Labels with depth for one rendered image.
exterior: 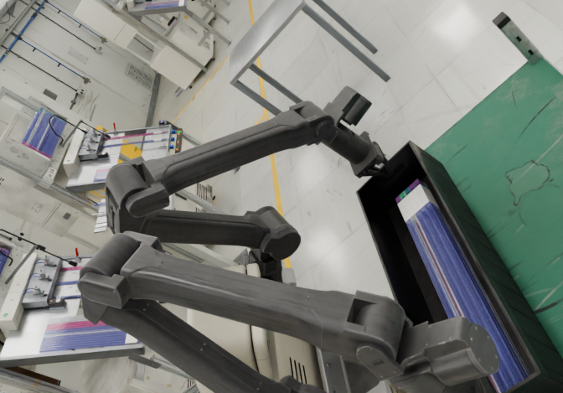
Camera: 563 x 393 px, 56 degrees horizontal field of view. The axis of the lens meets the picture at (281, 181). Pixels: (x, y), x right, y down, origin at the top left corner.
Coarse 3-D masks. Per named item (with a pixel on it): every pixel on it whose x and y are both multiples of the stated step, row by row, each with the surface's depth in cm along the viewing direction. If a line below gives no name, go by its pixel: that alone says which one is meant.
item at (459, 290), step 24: (408, 192) 117; (408, 216) 114; (432, 216) 108; (432, 240) 105; (456, 240) 103; (432, 264) 102; (456, 264) 97; (456, 288) 95; (480, 288) 93; (456, 312) 92; (480, 312) 88; (504, 336) 85; (504, 360) 81; (504, 384) 79
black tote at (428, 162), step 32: (416, 160) 118; (384, 192) 122; (448, 192) 105; (384, 224) 118; (448, 224) 108; (384, 256) 105; (416, 256) 111; (480, 256) 88; (416, 288) 105; (512, 288) 87; (416, 320) 95; (512, 320) 76; (544, 352) 75; (544, 384) 71
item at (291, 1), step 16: (288, 0) 334; (320, 0) 355; (272, 16) 343; (288, 16) 319; (320, 16) 322; (336, 16) 363; (256, 32) 352; (272, 32) 327; (336, 32) 327; (352, 32) 371; (240, 48) 363; (256, 48) 336; (352, 48) 334; (368, 48) 380; (240, 64) 345; (368, 64) 342; (272, 80) 392; (384, 80) 351; (256, 96) 352; (288, 96) 401; (272, 112) 361
